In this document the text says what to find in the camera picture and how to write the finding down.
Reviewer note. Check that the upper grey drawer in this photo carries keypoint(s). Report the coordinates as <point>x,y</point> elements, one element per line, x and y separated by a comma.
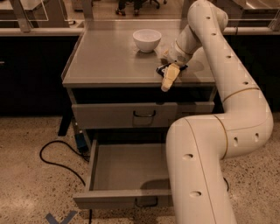
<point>136,115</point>

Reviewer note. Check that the white ceramic bowl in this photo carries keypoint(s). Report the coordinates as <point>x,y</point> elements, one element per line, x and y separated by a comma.
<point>147,40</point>

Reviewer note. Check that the grey metal drawer cabinet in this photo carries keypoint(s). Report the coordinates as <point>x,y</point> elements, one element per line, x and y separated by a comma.
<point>108,67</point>

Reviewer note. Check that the blue power adapter box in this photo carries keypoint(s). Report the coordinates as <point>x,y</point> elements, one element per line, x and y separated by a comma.
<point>81,143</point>

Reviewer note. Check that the open grey middle drawer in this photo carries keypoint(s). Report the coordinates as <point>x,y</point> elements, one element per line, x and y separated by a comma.
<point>125,176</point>

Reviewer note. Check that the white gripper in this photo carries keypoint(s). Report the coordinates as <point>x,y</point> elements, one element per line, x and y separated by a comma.
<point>177,55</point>

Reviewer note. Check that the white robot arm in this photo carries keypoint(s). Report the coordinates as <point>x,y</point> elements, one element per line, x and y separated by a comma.
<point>196,144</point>

